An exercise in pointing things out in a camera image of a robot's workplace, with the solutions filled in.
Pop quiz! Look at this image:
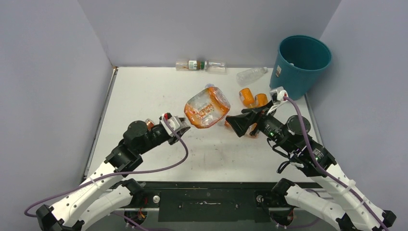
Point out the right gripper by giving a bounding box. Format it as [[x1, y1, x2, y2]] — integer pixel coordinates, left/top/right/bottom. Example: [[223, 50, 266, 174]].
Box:
[[225, 99, 293, 152]]

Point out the large orange label bottle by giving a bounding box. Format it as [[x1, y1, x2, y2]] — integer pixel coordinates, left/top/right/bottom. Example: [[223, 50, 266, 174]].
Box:
[[184, 86, 231, 129]]

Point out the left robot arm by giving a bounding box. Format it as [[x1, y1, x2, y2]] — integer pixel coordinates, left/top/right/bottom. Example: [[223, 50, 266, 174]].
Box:
[[36, 113, 190, 231]]

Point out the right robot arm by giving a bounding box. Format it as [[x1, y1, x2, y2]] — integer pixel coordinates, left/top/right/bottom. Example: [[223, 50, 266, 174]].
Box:
[[226, 102, 396, 231]]

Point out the teal plastic bin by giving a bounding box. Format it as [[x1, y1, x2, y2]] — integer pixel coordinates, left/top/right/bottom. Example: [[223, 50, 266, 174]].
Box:
[[269, 35, 332, 100]]

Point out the small orange juice bottle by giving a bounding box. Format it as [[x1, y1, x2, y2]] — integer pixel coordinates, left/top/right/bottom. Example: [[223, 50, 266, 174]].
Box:
[[239, 88, 255, 108], [254, 93, 268, 107]]

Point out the clear crushed bottle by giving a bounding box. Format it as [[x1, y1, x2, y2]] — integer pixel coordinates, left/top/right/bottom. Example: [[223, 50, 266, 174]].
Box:
[[236, 67, 268, 87]]

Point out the clear bottle green label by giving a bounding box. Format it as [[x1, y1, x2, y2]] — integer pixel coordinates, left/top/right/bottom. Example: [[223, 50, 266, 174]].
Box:
[[175, 60, 208, 71]]

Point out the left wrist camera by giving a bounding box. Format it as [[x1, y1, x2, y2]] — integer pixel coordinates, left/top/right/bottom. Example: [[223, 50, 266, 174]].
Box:
[[159, 113, 182, 137]]

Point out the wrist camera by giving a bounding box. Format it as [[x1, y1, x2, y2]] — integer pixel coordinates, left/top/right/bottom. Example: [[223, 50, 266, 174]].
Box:
[[269, 87, 288, 105], [159, 113, 182, 137]]

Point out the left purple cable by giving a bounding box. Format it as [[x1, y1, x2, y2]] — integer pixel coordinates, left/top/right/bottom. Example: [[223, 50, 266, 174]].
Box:
[[24, 114, 189, 218]]

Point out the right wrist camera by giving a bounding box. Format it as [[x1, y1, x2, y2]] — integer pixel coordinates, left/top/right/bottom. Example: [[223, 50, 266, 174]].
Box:
[[269, 87, 288, 105]]

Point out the clear bottle at wall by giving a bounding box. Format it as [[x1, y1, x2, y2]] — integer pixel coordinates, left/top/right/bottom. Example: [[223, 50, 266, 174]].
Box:
[[204, 60, 226, 74]]

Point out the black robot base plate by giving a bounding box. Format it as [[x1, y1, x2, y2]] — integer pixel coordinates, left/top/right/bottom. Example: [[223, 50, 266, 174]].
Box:
[[124, 181, 291, 222]]

